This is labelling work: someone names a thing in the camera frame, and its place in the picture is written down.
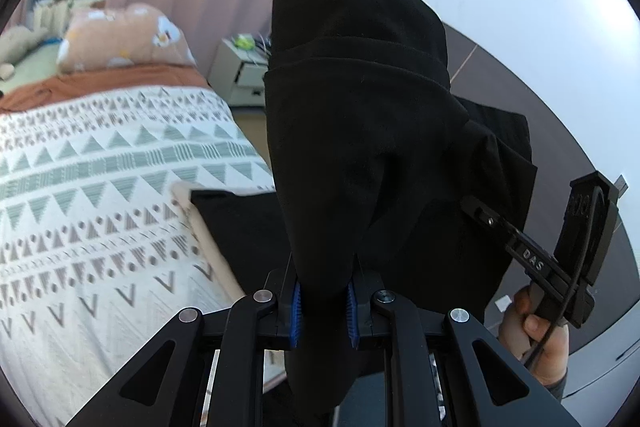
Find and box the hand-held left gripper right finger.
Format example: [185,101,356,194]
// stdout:
[347,271,581,427]

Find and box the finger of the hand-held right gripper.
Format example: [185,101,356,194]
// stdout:
[460,196,568,290]

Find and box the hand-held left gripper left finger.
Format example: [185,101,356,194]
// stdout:
[65,269,301,427]

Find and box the black garment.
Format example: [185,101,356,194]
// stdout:
[190,0,538,427]

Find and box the person's right forearm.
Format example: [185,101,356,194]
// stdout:
[542,369,571,403]

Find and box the person's right hand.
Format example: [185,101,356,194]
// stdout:
[499,284,571,388]

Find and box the beige mattress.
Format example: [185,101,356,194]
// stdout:
[172,183,248,303]

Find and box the white geometric patterned blanket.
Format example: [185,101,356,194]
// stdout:
[0,86,276,427]

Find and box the white bedside cabinet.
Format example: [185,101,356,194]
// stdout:
[206,36,275,108]

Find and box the peach flower print pillow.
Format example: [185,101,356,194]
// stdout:
[56,3,198,75]

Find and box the pale green bed sheet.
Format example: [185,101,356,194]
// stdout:
[0,42,68,100]

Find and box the grey plush toy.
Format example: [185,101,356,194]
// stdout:
[0,26,48,80]

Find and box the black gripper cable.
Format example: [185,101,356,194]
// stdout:
[522,186,607,370]

